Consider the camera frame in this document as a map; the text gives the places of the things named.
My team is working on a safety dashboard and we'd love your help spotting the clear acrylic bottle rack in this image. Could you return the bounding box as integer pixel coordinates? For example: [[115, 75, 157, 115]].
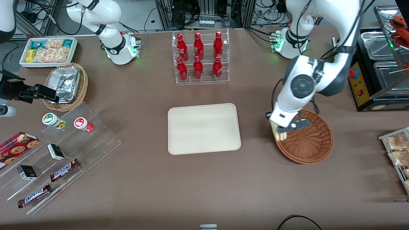
[[172, 28, 230, 84]]

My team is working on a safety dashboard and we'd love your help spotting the light wicker basket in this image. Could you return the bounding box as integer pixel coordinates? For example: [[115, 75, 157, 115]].
[[42, 62, 89, 112]]

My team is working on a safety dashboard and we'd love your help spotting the clear acrylic stepped shelf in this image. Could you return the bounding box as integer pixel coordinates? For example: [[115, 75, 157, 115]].
[[0, 102, 122, 215]]

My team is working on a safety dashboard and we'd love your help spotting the black food warmer case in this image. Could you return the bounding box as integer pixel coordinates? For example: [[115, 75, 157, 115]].
[[332, 4, 409, 112]]

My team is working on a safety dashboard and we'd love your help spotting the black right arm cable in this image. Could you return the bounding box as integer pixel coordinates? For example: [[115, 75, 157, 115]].
[[19, 0, 84, 36]]

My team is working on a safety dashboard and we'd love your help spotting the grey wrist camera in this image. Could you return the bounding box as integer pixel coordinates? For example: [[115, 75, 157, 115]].
[[0, 105, 18, 118], [276, 119, 311, 134]]

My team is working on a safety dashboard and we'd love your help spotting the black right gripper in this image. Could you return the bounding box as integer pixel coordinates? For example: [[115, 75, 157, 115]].
[[0, 70, 60, 104]]

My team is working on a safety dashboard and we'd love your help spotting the beige plastic tray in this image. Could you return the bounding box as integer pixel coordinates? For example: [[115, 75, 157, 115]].
[[167, 103, 242, 156]]

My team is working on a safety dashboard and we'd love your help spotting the white snack bin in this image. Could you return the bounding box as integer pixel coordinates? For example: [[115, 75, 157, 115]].
[[19, 37, 78, 69]]

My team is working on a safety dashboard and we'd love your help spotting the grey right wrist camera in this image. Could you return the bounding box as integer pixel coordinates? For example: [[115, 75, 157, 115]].
[[0, 105, 18, 118]]

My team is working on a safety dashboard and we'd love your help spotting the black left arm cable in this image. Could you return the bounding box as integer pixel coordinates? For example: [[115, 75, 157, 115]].
[[271, 0, 376, 116]]

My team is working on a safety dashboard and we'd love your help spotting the foil wrapped food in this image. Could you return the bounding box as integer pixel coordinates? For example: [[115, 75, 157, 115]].
[[48, 67, 81, 104]]

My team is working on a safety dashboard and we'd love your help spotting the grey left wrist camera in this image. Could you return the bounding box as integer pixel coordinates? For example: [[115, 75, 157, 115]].
[[276, 119, 311, 134]]

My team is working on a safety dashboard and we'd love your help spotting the red cola bottle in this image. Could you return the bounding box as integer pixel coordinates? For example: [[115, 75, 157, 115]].
[[176, 57, 188, 81], [193, 32, 205, 61], [213, 31, 224, 59], [176, 33, 189, 61], [212, 56, 223, 80], [193, 55, 204, 80]]

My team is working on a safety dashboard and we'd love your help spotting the clear bag of nuts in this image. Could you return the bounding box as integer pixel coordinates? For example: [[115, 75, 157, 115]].
[[44, 39, 65, 49], [33, 47, 70, 63]]

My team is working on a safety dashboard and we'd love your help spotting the small black box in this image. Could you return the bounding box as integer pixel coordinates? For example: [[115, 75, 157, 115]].
[[16, 165, 38, 181], [47, 143, 66, 161]]

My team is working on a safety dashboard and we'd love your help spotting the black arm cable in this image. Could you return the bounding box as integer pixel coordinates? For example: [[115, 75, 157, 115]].
[[271, 0, 376, 116], [19, 0, 84, 36]]

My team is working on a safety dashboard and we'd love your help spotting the red lidded cup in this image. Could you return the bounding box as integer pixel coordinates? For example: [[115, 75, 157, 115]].
[[73, 117, 95, 133]]

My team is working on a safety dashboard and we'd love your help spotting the aluminium frame rack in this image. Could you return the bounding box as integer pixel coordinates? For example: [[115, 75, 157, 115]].
[[155, 0, 257, 31]]

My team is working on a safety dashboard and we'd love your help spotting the Snickers bar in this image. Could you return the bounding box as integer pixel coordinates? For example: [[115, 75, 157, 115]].
[[17, 184, 52, 209], [49, 158, 81, 183]]

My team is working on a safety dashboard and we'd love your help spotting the steel warmer pan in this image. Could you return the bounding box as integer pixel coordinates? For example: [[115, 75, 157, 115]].
[[360, 31, 394, 61], [373, 60, 409, 90]]

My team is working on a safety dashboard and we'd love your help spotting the triangle sandwich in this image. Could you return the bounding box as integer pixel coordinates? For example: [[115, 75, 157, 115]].
[[271, 123, 288, 142]]

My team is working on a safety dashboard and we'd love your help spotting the brown wicker basket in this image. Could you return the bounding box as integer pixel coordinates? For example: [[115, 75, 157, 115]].
[[274, 108, 334, 165]]

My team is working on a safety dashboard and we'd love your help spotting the red cookie box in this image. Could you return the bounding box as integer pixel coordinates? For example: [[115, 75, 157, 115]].
[[0, 131, 40, 170]]

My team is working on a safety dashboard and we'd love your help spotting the green lidded cup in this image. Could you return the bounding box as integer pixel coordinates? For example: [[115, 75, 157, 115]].
[[42, 112, 67, 130]]

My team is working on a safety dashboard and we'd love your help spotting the black cable loop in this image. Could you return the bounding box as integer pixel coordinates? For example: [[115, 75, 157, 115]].
[[276, 215, 324, 230]]

